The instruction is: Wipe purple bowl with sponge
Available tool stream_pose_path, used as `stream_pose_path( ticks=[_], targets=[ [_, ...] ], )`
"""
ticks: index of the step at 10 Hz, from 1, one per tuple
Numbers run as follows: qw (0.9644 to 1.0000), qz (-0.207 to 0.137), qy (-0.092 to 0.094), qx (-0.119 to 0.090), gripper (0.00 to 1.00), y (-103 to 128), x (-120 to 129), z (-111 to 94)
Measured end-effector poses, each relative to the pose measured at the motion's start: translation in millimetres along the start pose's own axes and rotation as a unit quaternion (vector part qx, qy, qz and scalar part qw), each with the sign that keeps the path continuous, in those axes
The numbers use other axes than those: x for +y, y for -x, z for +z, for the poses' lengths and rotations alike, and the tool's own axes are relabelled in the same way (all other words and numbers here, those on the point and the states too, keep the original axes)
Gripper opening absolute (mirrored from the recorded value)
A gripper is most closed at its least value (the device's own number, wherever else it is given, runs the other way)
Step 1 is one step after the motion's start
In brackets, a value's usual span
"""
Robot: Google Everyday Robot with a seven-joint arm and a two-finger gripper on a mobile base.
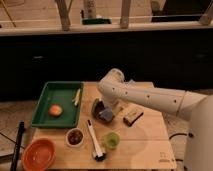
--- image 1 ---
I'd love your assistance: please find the small white bowl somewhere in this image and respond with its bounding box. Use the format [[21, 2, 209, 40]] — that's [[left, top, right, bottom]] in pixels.
[[65, 128, 84, 147]]

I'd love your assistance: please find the white black dish brush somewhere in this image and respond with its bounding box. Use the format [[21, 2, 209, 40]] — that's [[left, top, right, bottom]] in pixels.
[[87, 120, 106, 162]]

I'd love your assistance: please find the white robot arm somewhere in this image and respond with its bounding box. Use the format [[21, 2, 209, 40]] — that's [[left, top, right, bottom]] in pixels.
[[97, 68, 213, 171]]

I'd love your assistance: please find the orange peach fruit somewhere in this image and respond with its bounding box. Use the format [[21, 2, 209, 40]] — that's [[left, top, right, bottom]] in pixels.
[[48, 104, 63, 117]]

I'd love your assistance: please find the small green cup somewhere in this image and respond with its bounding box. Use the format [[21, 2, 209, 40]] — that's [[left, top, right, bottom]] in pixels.
[[103, 132, 120, 149]]

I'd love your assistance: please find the orange bowl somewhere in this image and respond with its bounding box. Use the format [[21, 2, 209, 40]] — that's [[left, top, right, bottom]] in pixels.
[[21, 138, 55, 171]]

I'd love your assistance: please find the blue-grey sponge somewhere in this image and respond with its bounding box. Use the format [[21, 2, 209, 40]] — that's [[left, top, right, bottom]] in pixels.
[[100, 108, 113, 122]]

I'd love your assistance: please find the brown wooden block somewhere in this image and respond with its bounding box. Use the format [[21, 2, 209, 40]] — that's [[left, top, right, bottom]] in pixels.
[[123, 107, 143, 127]]

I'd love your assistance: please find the pale yellow banana toy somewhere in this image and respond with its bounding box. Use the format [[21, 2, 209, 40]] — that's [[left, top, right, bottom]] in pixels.
[[72, 88, 81, 106]]

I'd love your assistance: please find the dark purple bowl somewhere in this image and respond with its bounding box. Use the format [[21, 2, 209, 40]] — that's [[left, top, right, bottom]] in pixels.
[[91, 98, 114, 123]]

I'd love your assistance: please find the green object on ledge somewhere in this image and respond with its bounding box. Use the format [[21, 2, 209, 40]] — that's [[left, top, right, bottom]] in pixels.
[[82, 18, 111, 25]]

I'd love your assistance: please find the green plastic tray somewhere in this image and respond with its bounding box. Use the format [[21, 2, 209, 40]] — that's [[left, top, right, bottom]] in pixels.
[[31, 81, 83, 128]]

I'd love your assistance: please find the black pole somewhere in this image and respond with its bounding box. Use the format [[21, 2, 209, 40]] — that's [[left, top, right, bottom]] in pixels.
[[10, 121, 25, 171]]

